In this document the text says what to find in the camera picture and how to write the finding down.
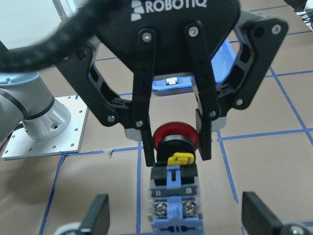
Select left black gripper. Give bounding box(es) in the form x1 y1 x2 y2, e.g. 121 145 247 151
57 0 289 167

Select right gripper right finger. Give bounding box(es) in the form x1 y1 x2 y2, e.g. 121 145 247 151
241 191 313 235

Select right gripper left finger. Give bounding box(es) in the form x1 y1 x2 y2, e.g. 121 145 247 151
53 193 110 235

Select red emergency stop button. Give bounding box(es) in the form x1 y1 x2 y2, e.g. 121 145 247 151
147 122 204 235

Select white red circuit breaker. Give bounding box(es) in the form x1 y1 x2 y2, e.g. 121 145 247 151
165 77 178 86

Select blue plastic tray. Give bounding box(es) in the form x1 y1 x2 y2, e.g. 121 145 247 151
151 39 237 97

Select black corrugated cable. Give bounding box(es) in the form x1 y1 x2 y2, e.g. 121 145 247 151
0 0 128 74

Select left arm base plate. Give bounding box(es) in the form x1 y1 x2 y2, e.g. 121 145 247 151
1 95 89 160

